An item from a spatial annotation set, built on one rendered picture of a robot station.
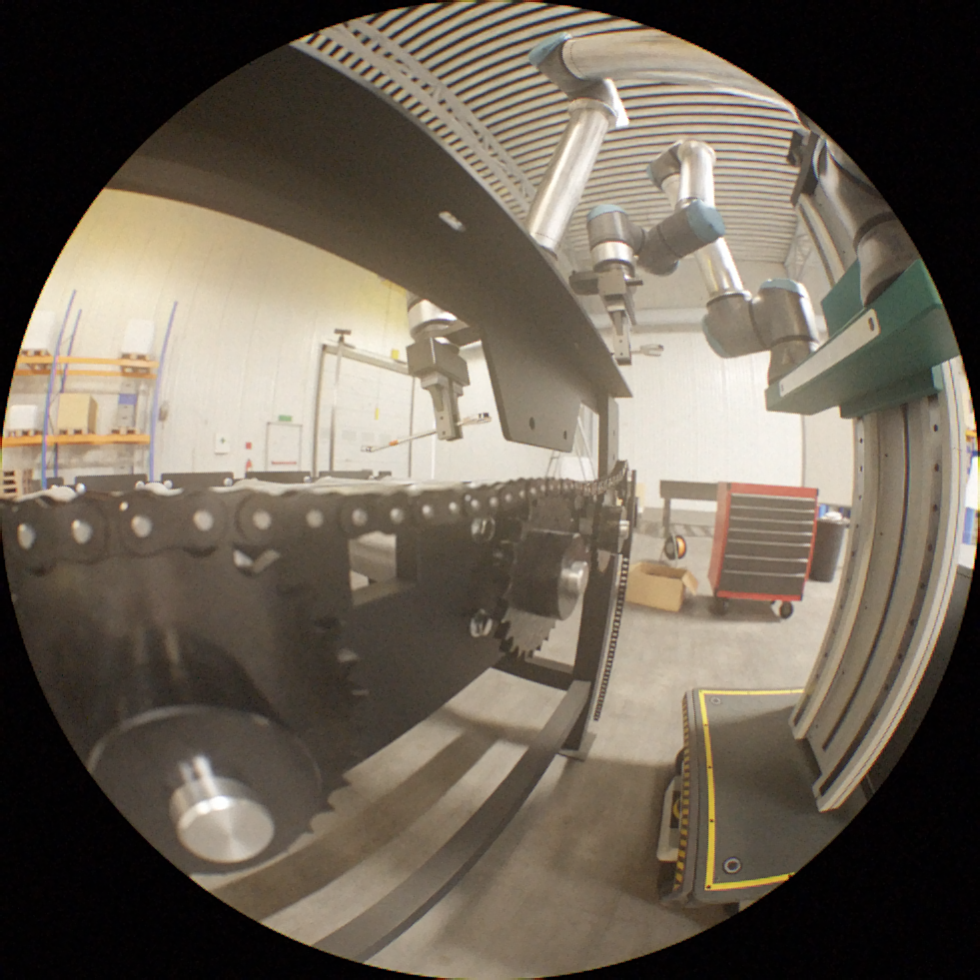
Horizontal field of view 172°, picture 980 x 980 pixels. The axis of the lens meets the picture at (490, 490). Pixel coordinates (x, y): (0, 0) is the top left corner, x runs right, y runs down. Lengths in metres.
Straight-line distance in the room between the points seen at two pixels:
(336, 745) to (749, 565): 2.40
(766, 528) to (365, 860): 2.54
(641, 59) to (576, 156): 0.26
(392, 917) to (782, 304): 1.38
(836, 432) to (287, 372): 11.70
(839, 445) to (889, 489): 3.94
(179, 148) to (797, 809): 1.16
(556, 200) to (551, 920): 1.49
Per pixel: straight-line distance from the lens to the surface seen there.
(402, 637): 0.24
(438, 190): 0.27
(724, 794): 0.86
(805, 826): 0.89
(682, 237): 0.73
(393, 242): 0.29
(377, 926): 0.64
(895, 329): 0.52
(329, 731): 0.16
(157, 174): 0.24
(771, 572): 2.50
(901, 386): 0.74
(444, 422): 0.51
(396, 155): 0.25
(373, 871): 1.03
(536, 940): 0.97
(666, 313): 10.87
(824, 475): 4.75
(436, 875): 0.65
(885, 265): 0.53
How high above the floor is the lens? 0.95
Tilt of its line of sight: 4 degrees down
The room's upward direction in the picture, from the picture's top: 2 degrees clockwise
